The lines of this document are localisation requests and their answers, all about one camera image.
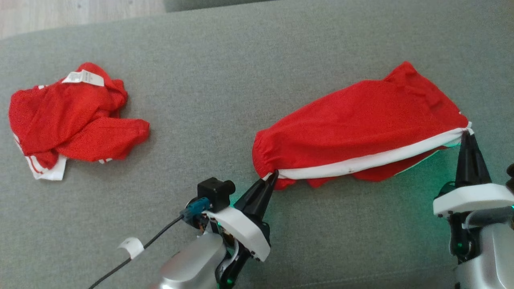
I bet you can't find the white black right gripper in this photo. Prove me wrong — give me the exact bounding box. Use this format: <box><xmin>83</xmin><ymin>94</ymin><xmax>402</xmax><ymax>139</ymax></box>
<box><xmin>433</xmin><ymin>131</ymin><xmax>514</xmax><ymax>218</ymax></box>

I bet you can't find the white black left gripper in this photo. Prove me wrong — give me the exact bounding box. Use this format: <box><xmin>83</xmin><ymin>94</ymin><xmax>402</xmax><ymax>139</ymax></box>
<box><xmin>203</xmin><ymin>170</ymin><xmax>279</xmax><ymax>263</ymax></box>

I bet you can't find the red shorts white stripe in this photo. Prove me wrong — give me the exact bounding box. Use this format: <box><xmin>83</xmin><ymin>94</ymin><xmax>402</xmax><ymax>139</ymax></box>
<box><xmin>252</xmin><ymin>61</ymin><xmax>474</xmax><ymax>191</ymax></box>

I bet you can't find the red Bulls 23 jersey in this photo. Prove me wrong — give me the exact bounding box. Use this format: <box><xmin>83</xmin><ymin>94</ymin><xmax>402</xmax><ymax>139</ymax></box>
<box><xmin>8</xmin><ymin>61</ymin><xmax>151</xmax><ymax>181</ymax></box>

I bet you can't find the white cable tag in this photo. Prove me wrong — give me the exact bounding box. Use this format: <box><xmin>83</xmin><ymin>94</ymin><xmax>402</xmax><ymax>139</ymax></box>
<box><xmin>118</xmin><ymin>238</ymin><xmax>144</xmax><ymax>259</ymax></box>

